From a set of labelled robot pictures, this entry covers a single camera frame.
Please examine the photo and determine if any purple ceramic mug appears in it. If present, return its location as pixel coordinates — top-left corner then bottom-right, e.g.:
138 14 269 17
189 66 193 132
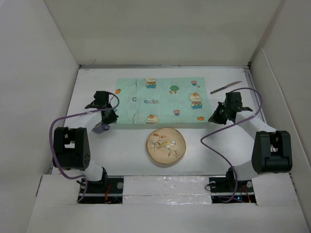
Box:
92 122 110 134

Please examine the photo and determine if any steak knife dark handle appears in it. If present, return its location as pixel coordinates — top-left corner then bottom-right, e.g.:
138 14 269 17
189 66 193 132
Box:
210 81 241 95

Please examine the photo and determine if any green cartoon placemat cloth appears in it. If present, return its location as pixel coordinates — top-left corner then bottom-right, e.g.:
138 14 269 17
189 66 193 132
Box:
115 77 212 125

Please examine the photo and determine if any bird painted ceramic plate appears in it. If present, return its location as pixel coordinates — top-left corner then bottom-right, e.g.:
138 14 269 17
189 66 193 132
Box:
146 128 187 165

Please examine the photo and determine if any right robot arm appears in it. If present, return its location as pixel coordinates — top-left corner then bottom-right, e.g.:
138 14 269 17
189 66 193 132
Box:
209 92 293 191

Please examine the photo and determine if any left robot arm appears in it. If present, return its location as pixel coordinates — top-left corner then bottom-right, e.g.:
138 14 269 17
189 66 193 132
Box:
49 91 120 193

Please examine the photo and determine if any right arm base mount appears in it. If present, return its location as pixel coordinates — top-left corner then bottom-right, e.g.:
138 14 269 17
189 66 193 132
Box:
205 177 257 204

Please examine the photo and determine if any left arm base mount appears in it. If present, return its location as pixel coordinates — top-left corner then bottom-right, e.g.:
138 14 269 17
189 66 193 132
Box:
77 176 124 204

